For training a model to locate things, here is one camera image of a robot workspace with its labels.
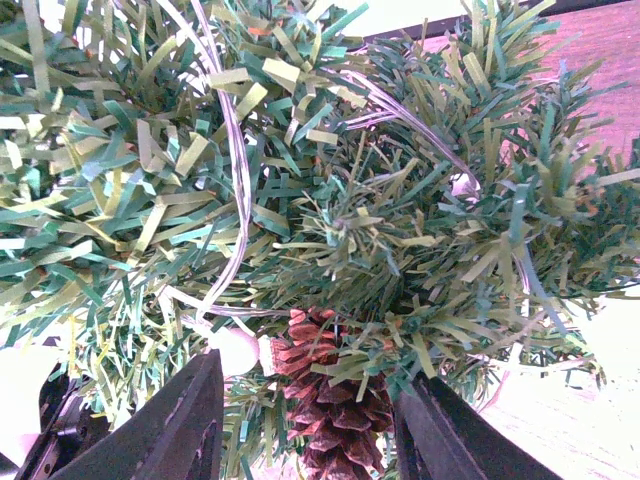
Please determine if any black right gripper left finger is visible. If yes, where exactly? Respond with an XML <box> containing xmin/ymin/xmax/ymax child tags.
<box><xmin>16</xmin><ymin>350</ymin><xmax>224</xmax><ymax>479</ymax></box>

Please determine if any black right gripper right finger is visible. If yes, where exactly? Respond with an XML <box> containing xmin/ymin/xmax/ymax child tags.
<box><xmin>393</xmin><ymin>374</ymin><xmax>559</xmax><ymax>480</ymax></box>

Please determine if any brown pinecone ornament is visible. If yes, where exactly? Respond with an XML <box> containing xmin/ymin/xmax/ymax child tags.
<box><xmin>271</xmin><ymin>309</ymin><xmax>393</xmax><ymax>479</ymax></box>

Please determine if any white ball light string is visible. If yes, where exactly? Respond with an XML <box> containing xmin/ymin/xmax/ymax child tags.
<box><xmin>154</xmin><ymin>0</ymin><xmax>536</xmax><ymax>377</ymax></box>

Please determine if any small green christmas tree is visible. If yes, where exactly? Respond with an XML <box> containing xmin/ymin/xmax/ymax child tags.
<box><xmin>1</xmin><ymin>1</ymin><xmax>639</xmax><ymax>479</ymax></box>

